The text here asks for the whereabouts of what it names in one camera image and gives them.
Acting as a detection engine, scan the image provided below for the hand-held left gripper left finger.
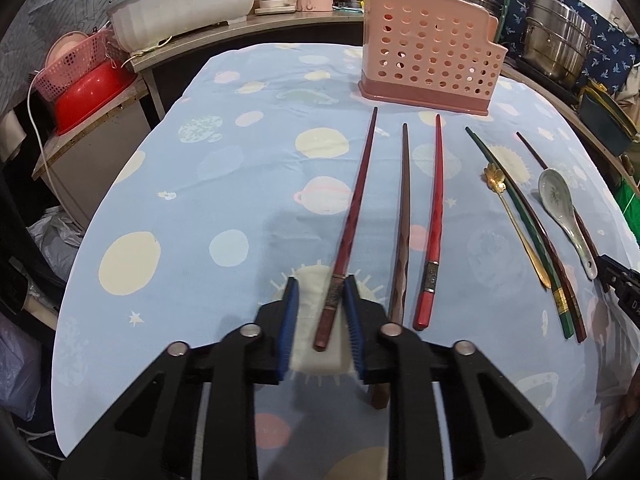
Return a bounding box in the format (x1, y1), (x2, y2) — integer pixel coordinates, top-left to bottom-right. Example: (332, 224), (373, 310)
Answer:
(57, 276), (301, 480)

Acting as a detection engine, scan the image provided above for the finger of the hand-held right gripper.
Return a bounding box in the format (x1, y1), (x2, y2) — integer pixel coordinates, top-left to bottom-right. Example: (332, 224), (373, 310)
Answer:
(597, 254), (628, 295)

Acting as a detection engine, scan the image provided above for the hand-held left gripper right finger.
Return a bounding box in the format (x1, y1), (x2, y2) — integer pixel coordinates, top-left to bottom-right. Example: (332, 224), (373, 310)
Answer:
(342, 274), (586, 480)

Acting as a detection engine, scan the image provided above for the maroon chopstick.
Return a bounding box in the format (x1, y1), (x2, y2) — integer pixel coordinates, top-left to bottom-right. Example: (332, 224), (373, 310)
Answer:
(516, 131), (601, 266)
(487, 152), (587, 344)

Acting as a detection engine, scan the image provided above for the green chopstick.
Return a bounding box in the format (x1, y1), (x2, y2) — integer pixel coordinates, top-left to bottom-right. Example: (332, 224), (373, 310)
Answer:
(498, 0), (517, 43)
(465, 126), (575, 339)

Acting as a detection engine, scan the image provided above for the white ceramic spoon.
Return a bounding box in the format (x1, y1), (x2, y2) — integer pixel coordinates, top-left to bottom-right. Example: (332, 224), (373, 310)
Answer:
(537, 167), (599, 281)

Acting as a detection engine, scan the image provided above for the dark red banded chopstick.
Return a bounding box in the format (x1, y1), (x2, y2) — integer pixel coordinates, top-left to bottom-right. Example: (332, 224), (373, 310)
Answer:
(312, 106), (379, 352)

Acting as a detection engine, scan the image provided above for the brown wooden chopstick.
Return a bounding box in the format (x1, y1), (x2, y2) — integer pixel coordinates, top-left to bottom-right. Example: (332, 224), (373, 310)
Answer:
(369, 122), (413, 410)

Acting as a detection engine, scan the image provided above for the bright red chopstick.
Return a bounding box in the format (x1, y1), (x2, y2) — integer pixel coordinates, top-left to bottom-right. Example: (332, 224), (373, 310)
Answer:
(412, 114), (445, 332)

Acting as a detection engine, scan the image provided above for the gold flower spoon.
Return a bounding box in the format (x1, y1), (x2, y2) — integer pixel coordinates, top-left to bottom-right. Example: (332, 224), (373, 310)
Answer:
(481, 162), (552, 290)

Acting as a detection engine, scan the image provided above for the pink perforated utensil basket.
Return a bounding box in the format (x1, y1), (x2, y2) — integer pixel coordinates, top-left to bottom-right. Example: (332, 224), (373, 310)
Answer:
(359, 0), (508, 115)

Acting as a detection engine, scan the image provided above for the green bag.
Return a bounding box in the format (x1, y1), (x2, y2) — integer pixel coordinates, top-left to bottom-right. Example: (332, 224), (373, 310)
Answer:
(617, 175), (640, 233)

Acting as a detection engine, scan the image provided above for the blue planet print tablecloth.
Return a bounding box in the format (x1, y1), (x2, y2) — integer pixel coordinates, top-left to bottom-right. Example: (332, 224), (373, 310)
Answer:
(52, 42), (633, 480)

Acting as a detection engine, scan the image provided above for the stainless steel steamer pot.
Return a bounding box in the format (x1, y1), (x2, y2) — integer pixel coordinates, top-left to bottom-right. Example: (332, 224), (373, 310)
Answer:
(522, 0), (603, 88)

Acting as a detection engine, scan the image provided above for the white plastic bag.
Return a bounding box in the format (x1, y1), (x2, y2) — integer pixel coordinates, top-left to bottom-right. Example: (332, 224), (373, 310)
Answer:
(27, 207), (83, 268)

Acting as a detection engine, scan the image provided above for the small wooden cabinet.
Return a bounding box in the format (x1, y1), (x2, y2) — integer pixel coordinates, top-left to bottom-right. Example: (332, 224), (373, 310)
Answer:
(32, 80), (151, 221)

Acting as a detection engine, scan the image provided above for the red plastic basin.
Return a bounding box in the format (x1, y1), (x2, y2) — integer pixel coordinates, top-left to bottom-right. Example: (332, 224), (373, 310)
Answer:
(52, 62), (138, 136)

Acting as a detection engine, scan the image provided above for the white dish bin blue lid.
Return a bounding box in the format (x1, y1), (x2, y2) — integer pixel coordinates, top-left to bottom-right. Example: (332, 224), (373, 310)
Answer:
(106, 0), (257, 55)

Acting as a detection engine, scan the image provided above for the pink lattice basket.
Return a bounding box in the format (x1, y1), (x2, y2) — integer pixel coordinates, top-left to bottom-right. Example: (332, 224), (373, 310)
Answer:
(32, 35), (126, 102)

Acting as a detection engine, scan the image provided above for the pink plate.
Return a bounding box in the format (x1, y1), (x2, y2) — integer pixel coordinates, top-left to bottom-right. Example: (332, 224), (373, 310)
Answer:
(45, 32), (93, 68)

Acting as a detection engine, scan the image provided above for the grey striped tarp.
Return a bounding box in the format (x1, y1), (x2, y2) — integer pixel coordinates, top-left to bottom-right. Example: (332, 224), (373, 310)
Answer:
(0, 0), (121, 116)

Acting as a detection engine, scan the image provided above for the white cable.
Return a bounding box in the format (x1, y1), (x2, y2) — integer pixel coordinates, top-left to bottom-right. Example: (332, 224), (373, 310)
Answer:
(27, 74), (57, 202)

